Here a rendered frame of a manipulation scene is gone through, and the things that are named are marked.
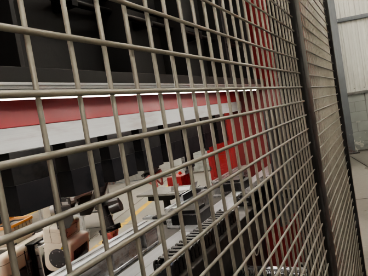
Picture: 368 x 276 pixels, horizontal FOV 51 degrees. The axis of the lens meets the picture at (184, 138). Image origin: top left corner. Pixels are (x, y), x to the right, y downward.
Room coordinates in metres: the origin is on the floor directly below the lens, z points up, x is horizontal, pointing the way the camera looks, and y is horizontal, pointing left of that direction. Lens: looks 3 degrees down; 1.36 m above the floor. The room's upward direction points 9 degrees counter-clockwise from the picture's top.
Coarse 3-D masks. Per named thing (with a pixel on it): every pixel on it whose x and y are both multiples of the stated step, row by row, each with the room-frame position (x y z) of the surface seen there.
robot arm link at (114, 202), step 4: (108, 200) 1.96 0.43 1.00; (112, 200) 1.94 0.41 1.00; (116, 200) 1.94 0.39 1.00; (120, 200) 1.98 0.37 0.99; (104, 204) 1.93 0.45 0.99; (108, 204) 1.94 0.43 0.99; (112, 204) 1.94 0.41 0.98; (116, 204) 1.93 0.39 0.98; (120, 204) 1.96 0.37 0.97; (96, 208) 1.92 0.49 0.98; (108, 208) 1.94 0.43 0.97; (112, 208) 1.93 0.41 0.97; (116, 208) 1.93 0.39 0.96; (120, 208) 1.93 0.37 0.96; (112, 212) 1.94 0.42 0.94
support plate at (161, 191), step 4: (160, 188) 2.07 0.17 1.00; (164, 188) 2.05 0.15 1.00; (168, 188) 2.03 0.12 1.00; (144, 192) 2.04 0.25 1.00; (148, 192) 2.02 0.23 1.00; (152, 192) 2.00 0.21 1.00; (160, 192) 1.96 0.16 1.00; (164, 192) 1.94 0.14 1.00; (172, 192) 1.90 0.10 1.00; (180, 192) 1.87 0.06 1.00; (136, 196) 1.98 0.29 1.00; (140, 196) 1.97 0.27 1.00; (144, 196) 1.96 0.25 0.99; (148, 196) 1.95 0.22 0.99; (152, 196) 1.94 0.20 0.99
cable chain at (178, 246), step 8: (216, 216) 1.19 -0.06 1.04; (232, 216) 1.21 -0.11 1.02; (208, 224) 1.12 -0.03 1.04; (224, 224) 1.14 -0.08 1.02; (232, 224) 1.20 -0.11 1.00; (192, 232) 1.06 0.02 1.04; (208, 232) 1.04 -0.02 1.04; (208, 240) 1.04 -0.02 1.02; (176, 248) 0.96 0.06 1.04; (192, 248) 0.95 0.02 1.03; (200, 248) 0.98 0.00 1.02; (160, 256) 0.91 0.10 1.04; (184, 256) 0.91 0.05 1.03; (192, 256) 0.94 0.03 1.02; (160, 264) 0.88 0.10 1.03; (176, 264) 0.87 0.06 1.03; (184, 264) 0.90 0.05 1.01; (160, 272) 0.88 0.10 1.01; (176, 272) 0.86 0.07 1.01
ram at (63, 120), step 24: (96, 96) 1.32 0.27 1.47; (120, 96) 1.44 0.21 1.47; (144, 96) 1.59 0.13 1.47; (168, 96) 1.77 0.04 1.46; (216, 96) 2.29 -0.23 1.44; (0, 120) 0.98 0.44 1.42; (24, 120) 1.04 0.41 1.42; (48, 120) 1.12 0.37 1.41; (72, 120) 1.21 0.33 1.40; (96, 120) 1.30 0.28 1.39; (120, 120) 1.42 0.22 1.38; (168, 120) 1.74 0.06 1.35; (0, 144) 0.97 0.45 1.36; (24, 144) 1.03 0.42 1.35
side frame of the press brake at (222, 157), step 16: (256, 0) 2.58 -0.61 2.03; (256, 32) 2.59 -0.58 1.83; (272, 48) 2.55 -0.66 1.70; (256, 64) 2.61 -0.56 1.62; (240, 96) 2.67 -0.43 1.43; (256, 96) 2.62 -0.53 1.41; (272, 96) 2.57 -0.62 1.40; (224, 144) 2.75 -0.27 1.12; (240, 144) 2.69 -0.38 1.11; (256, 144) 2.64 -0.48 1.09; (224, 160) 2.76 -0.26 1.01; (240, 160) 2.70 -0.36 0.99; (336, 224) 2.44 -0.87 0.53; (272, 240) 2.64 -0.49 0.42; (288, 240) 2.59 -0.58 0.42; (272, 256) 2.65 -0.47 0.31
